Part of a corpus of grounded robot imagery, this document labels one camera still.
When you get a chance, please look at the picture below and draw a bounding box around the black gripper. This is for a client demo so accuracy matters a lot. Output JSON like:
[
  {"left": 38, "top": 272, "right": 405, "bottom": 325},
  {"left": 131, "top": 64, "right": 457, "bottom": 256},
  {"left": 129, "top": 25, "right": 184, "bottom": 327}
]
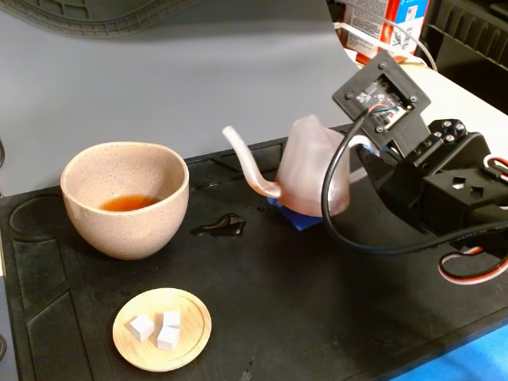
[{"left": 355, "top": 118, "right": 468, "bottom": 229}]

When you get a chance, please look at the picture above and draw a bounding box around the translucent pink gooseneck kettle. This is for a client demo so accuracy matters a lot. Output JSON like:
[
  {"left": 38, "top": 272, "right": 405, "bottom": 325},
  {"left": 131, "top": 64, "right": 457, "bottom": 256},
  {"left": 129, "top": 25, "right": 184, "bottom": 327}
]
[{"left": 221, "top": 114, "right": 372, "bottom": 218}]

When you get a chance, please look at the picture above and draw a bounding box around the spilled liquid puddle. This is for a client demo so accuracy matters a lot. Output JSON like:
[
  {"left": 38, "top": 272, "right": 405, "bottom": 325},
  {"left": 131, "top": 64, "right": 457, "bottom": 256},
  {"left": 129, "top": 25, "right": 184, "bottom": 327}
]
[{"left": 190, "top": 213, "right": 247, "bottom": 238}]

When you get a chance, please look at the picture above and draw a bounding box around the brown tea liquid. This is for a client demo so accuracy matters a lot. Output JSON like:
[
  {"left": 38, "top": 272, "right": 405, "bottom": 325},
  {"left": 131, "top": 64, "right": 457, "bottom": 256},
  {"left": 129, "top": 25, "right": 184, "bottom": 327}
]
[{"left": 98, "top": 194, "right": 162, "bottom": 213}]

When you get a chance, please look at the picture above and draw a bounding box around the speckled beige ceramic cup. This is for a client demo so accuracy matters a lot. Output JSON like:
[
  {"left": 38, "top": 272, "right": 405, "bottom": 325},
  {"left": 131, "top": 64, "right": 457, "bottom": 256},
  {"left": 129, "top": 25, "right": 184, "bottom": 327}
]
[{"left": 59, "top": 141, "right": 191, "bottom": 261}]

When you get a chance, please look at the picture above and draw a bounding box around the blue tape marker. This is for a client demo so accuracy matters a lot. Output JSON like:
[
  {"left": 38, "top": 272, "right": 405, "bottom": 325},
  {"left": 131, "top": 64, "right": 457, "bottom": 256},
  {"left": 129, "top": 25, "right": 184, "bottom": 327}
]
[{"left": 266, "top": 197, "right": 323, "bottom": 232}]

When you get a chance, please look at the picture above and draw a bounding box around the black plastic crate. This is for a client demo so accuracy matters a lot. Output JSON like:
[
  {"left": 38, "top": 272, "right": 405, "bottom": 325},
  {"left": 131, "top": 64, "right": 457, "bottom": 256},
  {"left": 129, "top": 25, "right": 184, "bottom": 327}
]
[{"left": 419, "top": 0, "right": 508, "bottom": 117}]

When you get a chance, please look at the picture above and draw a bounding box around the red and white carton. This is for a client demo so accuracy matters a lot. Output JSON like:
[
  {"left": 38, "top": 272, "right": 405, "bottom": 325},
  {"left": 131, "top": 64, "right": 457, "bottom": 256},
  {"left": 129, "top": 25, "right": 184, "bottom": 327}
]
[{"left": 341, "top": 0, "right": 432, "bottom": 67}]

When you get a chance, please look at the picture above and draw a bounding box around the black rubber work mat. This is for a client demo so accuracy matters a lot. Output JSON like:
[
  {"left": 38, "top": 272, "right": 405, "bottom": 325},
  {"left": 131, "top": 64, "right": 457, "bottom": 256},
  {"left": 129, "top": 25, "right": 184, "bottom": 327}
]
[{"left": 0, "top": 122, "right": 508, "bottom": 381}]

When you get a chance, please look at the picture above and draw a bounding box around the blue mat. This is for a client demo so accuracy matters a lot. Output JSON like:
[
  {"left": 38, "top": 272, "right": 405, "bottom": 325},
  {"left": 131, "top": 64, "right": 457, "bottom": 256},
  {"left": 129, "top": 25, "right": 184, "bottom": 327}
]
[{"left": 391, "top": 321, "right": 508, "bottom": 381}]

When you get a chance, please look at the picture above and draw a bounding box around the grey flexible sheet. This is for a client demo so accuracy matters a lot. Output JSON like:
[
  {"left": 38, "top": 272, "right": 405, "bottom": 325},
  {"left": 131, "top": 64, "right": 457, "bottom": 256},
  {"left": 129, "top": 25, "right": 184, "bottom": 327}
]
[{"left": 0, "top": 0, "right": 394, "bottom": 198}]

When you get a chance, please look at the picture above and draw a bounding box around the round wooden coaster plate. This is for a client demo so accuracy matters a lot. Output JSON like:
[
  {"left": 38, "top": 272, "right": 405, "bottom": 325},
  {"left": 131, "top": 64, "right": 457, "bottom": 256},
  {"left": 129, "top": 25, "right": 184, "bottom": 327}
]
[{"left": 111, "top": 287, "right": 213, "bottom": 373}]

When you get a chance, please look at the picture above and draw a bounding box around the white cube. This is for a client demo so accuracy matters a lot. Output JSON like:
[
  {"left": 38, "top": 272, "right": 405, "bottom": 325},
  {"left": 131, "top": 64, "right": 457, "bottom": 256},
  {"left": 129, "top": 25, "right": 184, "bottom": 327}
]
[
  {"left": 127, "top": 314, "right": 155, "bottom": 343},
  {"left": 161, "top": 310, "right": 182, "bottom": 329},
  {"left": 156, "top": 325, "right": 180, "bottom": 353}
]

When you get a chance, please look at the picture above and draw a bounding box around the dark grey silicone mat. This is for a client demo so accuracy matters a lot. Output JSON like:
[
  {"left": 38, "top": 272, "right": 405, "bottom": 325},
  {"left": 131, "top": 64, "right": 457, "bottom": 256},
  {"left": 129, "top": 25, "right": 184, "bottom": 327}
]
[{"left": 0, "top": 0, "right": 207, "bottom": 40}]

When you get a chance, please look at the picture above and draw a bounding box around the black camera board mount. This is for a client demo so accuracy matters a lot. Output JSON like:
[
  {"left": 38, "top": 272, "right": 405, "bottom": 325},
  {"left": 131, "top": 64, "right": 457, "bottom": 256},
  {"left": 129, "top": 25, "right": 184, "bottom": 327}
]
[{"left": 332, "top": 50, "right": 433, "bottom": 148}]

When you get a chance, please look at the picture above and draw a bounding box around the thick black camera cable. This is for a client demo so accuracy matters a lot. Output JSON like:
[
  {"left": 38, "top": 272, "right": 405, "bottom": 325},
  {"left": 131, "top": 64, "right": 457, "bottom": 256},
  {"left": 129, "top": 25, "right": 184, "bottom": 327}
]
[{"left": 320, "top": 110, "right": 508, "bottom": 256}]

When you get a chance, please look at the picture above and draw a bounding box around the white red servo cable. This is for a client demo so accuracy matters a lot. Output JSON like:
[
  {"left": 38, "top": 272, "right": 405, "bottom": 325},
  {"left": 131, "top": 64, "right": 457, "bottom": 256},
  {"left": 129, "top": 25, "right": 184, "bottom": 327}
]
[
  {"left": 437, "top": 245, "right": 508, "bottom": 287},
  {"left": 483, "top": 156, "right": 508, "bottom": 176}
]

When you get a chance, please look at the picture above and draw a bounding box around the thin grey cable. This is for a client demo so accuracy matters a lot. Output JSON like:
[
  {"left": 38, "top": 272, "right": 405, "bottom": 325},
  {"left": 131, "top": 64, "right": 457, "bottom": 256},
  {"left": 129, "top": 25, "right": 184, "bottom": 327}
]
[{"left": 383, "top": 17, "right": 438, "bottom": 72}]

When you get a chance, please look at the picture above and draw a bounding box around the white flat strap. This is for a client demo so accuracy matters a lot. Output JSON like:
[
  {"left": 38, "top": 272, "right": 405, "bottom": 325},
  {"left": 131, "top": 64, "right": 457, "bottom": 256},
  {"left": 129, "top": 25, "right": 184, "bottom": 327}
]
[{"left": 332, "top": 21, "right": 428, "bottom": 67}]

